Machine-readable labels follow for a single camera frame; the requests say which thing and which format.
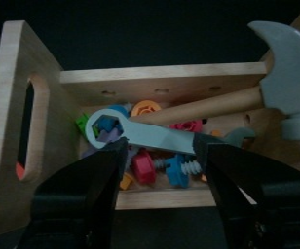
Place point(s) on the pink toy nut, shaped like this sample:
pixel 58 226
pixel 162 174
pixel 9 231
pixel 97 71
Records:
pixel 188 125

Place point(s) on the purple toy piece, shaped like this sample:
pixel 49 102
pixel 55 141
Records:
pixel 109 137

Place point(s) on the wooden toy toolbox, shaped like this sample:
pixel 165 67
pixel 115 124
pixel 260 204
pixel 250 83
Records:
pixel 10 129

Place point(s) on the grey toy wrench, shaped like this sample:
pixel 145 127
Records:
pixel 157 136

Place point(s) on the orange toy piece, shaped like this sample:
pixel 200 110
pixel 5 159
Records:
pixel 125 181

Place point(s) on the green toy piece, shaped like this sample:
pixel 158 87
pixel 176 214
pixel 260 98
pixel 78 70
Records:
pixel 83 124

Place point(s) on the blue toy screw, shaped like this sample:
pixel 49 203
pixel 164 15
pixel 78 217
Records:
pixel 177 170

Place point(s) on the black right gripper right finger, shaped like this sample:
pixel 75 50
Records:
pixel 244 181

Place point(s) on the red toy screw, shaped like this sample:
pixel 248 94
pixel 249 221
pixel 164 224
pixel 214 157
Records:
pixel 145 167

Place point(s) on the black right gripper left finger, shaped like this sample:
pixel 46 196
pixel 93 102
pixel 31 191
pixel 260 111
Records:
pixel 87 181

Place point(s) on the blue toy nut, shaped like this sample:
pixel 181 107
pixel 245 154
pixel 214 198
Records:
pixel 113 120

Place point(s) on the toy hammer grey head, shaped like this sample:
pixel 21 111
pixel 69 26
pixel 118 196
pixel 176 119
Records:
pixel 282 74

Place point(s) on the orange toy nut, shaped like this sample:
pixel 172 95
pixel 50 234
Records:
pixel 145 108

